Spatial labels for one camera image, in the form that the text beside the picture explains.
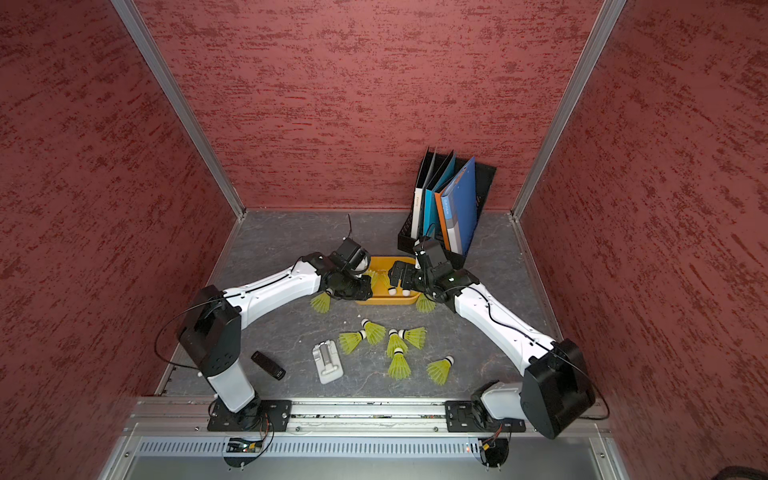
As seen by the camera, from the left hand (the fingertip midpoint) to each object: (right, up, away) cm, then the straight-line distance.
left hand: (366, 299), depth 86 cm
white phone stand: (-10, -16, -5) cm, 20 cm away
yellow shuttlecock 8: (+21, -19, -5) cm, 29 cm away
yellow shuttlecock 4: (+2, -10, +1) cm, 11 cm away
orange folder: (+21, +29, 0) cm, 36 cm away
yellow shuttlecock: (-16, -3, +9) cm, 18 cm away
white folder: (+16, +35, +1) cm, 39 cm away
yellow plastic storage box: (+8, -1, +8) cm, 12 cm away
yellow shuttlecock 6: (+14, -11, -2) cm, 18 cm away
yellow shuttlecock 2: (+18, -4, +9) cm, 20 cm away
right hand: (+10, +6, -3) cm, 12 cm away
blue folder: (+28, +29, +3) cm, 40 cm away
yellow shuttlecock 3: (-4, -11, -3) cm, 12 cm away
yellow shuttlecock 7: (+10, -19, -4) cm, 21 cm away
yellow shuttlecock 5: (+8, -12, -3) cm, 15 cm away
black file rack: (+12, +17, +18) cm, 28 cm away
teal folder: (+19, +27, +4) cm, 33 cm away
